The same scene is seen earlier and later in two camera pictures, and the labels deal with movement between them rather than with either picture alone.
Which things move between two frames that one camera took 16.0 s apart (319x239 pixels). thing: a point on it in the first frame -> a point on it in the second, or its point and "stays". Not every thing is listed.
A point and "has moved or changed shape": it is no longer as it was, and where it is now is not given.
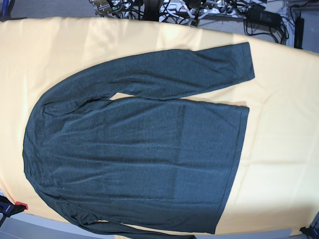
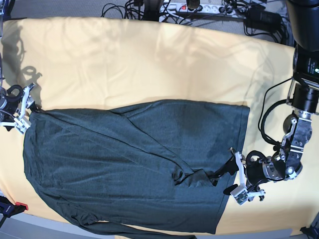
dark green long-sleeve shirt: (152, 168) has moved or changed shape
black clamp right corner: (311, 232) stays
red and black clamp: (8, 209) stays
